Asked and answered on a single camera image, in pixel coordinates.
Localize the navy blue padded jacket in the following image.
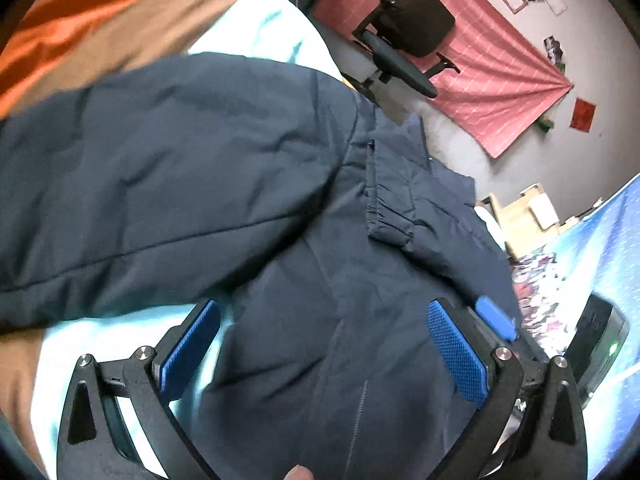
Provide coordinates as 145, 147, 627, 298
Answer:
1, 53, 518, 479

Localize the blue patterned hanging curtain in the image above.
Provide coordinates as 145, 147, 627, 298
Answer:
512, 177, 639, 479

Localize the black office chair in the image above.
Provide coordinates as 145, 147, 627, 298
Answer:
343, 0, 460, 102

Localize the colourful striped bed sheet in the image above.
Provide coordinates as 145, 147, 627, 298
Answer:
1, 0, 354, 479

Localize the red square wall paper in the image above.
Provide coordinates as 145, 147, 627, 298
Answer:
570, 98, 597, 133

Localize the pink checked wall cloth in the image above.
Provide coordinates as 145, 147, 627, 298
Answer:
314, 0, 573, 158

